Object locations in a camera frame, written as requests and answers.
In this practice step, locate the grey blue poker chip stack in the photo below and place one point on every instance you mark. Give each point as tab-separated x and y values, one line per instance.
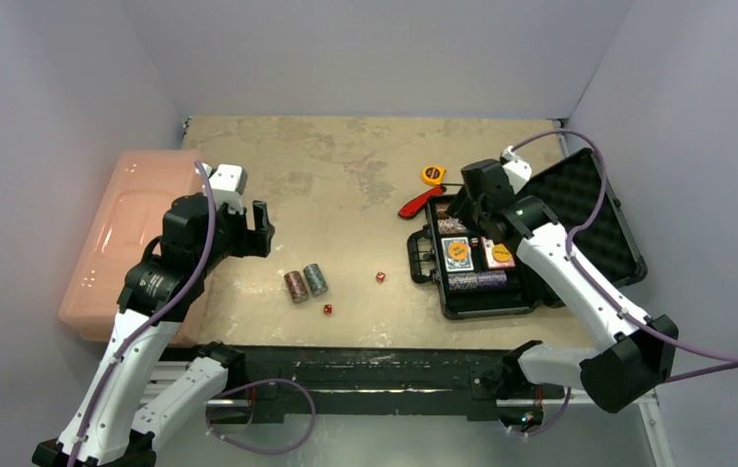
315	279

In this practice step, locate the red playing card deck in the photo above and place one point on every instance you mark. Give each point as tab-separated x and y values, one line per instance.
489	262

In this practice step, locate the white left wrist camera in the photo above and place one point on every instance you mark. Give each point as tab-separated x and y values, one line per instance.
226	183

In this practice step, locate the pink blue chip stack left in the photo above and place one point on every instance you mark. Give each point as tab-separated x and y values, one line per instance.
451	226

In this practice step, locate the yellow tape measure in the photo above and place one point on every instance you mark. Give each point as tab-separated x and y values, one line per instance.
434	175

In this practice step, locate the orange big blind button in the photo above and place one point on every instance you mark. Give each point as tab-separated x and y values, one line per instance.
501	254

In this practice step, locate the blue playing card deck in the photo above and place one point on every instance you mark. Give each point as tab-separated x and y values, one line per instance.
452	266

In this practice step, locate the orange black chip stack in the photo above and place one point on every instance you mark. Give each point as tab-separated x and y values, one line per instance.
442	211

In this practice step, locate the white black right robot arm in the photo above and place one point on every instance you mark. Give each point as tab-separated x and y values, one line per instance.
632	352

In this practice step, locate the orange small blind button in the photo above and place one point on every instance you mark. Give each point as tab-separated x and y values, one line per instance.
457	249

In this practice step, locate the red black utility knife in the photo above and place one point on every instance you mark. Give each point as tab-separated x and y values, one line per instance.
413	207

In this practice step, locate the black poker set case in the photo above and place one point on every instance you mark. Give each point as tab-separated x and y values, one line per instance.
579	193

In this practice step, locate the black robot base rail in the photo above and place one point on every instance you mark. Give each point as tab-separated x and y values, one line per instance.
373	381

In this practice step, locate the pink translucent plastic storage box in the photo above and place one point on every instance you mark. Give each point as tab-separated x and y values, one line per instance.
142	188

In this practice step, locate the orange purple chip stack front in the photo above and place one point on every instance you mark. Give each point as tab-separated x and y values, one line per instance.
462	281

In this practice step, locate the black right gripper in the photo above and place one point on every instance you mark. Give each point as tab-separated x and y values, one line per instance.
467	210

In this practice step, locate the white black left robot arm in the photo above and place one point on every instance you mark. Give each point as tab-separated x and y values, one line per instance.
111	428

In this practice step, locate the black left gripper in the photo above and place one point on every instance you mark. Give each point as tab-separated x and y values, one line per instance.
252	241

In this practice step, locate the red brown poker chip stack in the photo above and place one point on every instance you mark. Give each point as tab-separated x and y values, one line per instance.
296	286

